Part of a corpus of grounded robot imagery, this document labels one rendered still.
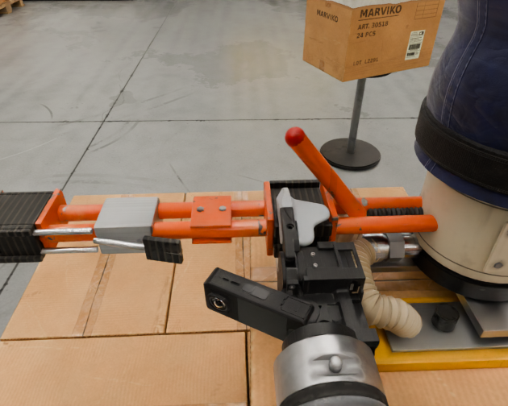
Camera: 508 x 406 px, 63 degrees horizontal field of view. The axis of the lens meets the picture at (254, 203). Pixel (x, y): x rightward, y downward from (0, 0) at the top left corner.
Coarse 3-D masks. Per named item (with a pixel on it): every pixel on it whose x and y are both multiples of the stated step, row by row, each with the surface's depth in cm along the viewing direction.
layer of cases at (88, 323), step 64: (256, 192) 148; (384, 192) 148; (64, 256) 122; (128, 256) 122; (192, 256) 122; (64, 320) 104; (128, 320) 104; (192, 320) 104; (0, 384) 90; (64, 384) 90; (128, 384) 90; (192, 384) 90
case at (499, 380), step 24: (264, 240) 68; (264, 264) 64; (384, 288) 60; (408, 288) 60; (432, 288) 60; (264, 336) 54; (264, 360) 51; (264, 384) 48; (384, 384) 48; (408, 384) 48; (432, 384) 48; (456, 384) 48; (480, 384) 48; (504, 384) 48
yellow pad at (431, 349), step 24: (432, 312) 54; (456, 312) 51; (384, 336) 51; (432, 336) 51; (456, 336) 51; (384, 360) 49; (408, 360) 49; (432, 360) 49; (456, 360) 49; (480, 360) 49; (504, 360) 49
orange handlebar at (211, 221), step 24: (72, 216) 53; (96, 216) 53; (168, 216) 53; (192, 216) 51; (216, 216) 51; (240, 216) 54; (384, 216) 52; (408, 216) 51; (432, 216) 51; (48, 240) 50; (72, 240) 50; (192, 240) 51; (216, 240) 51
